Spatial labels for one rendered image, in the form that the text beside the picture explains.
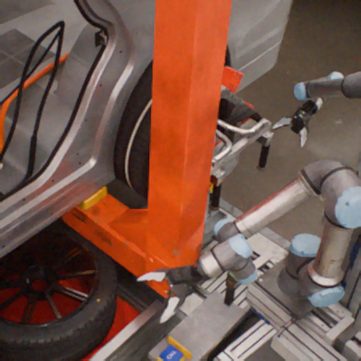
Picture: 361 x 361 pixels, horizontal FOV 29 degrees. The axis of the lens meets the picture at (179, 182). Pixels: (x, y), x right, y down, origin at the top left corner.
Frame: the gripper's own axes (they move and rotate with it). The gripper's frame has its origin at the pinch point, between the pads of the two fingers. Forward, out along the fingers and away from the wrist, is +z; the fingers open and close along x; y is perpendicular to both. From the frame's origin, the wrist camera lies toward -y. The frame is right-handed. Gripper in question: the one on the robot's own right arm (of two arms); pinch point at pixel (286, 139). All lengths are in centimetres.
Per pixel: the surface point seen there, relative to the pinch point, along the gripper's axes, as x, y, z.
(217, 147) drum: -19.4, 9.4, 27.5
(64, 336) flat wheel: -22, -6, 126
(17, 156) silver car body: -85, 4, 81
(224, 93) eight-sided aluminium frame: -29.6, 21.9, 10.7
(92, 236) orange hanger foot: -43, -16, 85
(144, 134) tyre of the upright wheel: -43, 22, 48
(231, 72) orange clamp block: -32.4, 24.2, 1.9
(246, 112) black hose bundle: -18.1, 17.4, 10.1
